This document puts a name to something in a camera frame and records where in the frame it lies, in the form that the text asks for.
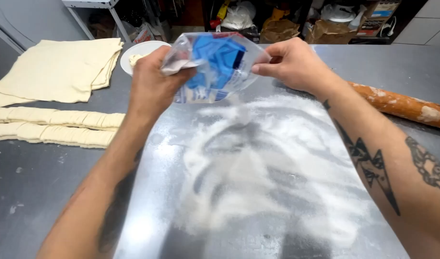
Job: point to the dough scrap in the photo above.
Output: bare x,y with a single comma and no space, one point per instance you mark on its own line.
136,59

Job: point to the wooden rolling pin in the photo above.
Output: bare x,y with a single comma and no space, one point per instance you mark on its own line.
399,104

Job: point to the white plate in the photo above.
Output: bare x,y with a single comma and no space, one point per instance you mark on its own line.
140,54

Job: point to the spread of white sugar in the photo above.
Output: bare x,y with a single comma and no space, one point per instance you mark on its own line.
270,165

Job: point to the white metal table frame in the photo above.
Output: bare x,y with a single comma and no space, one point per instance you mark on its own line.
97,14

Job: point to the stack of folded dough sheets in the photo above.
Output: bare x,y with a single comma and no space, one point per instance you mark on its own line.
60,70

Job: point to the person's right hand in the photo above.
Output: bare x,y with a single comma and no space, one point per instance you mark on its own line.
297,66

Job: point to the clear plastic bag blue print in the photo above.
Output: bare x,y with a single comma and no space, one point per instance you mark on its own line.
218,66

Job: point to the person's left fingers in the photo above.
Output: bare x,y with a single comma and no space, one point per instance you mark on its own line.
180,77

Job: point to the cluttered storage shelf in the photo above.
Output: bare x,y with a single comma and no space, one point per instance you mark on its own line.
302,19

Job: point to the red and white paper bag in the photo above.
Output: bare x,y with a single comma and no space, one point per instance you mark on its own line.
144,34

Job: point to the person's left hand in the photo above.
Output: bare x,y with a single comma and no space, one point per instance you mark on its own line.
151,81

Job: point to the long cut dough strip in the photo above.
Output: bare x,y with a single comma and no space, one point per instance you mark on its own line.
58,118
51,135

